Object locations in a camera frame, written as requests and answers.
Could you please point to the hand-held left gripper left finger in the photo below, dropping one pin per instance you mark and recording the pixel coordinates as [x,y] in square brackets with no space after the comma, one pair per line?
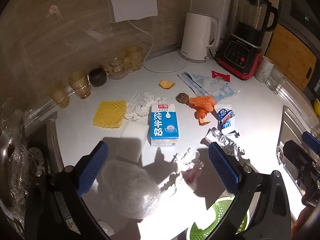
[92,170]

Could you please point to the white tissue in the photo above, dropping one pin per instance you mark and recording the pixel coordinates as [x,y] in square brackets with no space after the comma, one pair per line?
[140,105]

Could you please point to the green plastic basket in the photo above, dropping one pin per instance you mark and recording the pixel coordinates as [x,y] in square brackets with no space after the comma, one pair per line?
[220,220]

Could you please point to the amber glass cup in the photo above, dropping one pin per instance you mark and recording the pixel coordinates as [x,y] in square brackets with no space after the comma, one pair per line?
[79,83]
[58,95]

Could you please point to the torn small milk carton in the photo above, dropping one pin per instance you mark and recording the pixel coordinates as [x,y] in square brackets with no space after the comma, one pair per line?
[226,121]

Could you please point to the red snack wrapper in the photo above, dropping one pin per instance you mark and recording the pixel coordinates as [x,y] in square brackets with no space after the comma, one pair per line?
[220,76]

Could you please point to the pale blue plastic wrapper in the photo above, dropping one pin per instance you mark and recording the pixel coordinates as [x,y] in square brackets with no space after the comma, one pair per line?
[212,85]

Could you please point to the amber glass mug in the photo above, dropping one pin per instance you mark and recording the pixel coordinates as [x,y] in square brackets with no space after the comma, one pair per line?
[134,58]

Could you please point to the aluminium foil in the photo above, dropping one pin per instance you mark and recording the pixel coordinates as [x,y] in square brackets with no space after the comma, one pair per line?
[225,141]

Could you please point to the clear plastic bag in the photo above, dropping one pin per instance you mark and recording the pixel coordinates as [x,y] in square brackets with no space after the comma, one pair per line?
[130,190]

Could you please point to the white wall socket cover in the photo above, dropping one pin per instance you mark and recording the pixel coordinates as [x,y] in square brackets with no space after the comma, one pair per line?
[132,7]

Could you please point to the white sponge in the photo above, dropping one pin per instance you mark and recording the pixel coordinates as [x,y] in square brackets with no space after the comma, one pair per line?
[131,140]

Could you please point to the white electric kettle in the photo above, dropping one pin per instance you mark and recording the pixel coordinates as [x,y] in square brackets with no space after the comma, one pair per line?
[196,37]

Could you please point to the wooden cutting board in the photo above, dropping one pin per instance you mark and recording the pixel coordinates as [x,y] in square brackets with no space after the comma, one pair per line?
[290,57]

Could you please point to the yellow peel piece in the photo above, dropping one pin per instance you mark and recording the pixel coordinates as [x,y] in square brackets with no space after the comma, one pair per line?
[167,84]

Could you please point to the plastic-wrapped stove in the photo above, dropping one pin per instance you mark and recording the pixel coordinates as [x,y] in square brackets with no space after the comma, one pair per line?
[17,160]

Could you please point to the black red blender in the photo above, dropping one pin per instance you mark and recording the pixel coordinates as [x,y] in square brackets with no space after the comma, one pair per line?
[240,52]

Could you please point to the brown round food scrap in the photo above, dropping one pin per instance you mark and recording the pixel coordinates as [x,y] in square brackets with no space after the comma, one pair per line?
[183,98]

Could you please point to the orange foam net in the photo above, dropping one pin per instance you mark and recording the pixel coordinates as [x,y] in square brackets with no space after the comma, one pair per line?
[202,102]

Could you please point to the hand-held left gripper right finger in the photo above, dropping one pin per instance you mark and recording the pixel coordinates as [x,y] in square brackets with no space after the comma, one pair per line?
[222,170]

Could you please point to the pink plastic wrapper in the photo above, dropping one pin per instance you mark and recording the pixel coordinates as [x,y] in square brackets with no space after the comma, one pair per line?
[190,172]

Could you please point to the yellow foam net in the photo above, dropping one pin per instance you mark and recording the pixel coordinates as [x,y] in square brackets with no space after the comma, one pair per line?
[109,113]

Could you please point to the blue white milk carton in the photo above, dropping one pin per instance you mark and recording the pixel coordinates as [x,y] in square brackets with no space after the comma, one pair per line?
[163,125]

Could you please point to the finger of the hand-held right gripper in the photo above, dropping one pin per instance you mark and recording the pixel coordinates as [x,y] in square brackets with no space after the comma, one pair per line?
[311,138]
[295,152]

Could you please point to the yellow lemon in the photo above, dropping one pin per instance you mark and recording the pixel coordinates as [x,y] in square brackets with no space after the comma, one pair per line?
[317,107]

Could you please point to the glass teapot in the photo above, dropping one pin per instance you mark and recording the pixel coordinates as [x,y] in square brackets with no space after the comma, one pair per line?
[117,68]

